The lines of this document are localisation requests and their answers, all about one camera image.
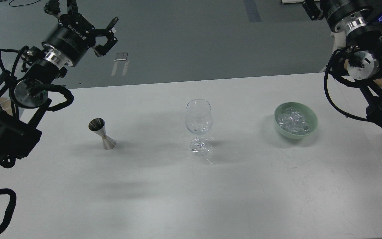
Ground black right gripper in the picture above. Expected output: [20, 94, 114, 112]
[302, 0, 373, 32]

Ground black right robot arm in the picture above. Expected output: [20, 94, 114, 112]
[302, 0, 382, 129]

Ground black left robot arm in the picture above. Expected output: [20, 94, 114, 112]
[0, 0, 119, 234]

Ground clear wine glass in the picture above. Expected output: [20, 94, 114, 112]
[185, 99, 213, 156]

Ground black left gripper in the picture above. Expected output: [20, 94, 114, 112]
[41, 0, 119, 67]

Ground black floor cable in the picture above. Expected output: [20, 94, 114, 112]
[0, 0, 42, 14]

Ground steel cocktail jigger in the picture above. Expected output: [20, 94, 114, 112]
[88, 118, 116, 150]

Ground green bowl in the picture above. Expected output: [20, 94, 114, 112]
[274, 102, 318, 140]

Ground clear ice cubes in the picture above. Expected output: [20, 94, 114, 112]
[276, 107, 312, 135]

